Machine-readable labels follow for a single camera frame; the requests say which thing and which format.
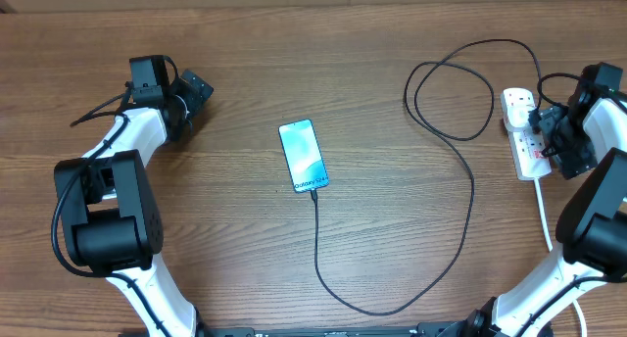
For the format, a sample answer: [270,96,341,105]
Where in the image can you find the blue Samsung Galaxy smartphone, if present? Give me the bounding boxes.
[278,120,329,193]

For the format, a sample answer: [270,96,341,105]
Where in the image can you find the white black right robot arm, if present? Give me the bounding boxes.
[441,63,626,336]

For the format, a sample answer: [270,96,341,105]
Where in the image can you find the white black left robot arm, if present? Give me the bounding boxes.
[50,55,213,337]

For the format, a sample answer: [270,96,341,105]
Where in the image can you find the white charger plug adapter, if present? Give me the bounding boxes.
[504,104,536,132]

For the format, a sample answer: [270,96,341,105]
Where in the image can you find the white power strip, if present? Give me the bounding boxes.
[500,87,552,181]

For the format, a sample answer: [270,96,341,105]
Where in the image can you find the white power strip cord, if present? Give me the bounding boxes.
[532,177,588,337]

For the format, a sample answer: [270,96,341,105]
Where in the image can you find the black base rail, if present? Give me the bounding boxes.
[196,321,464,337]

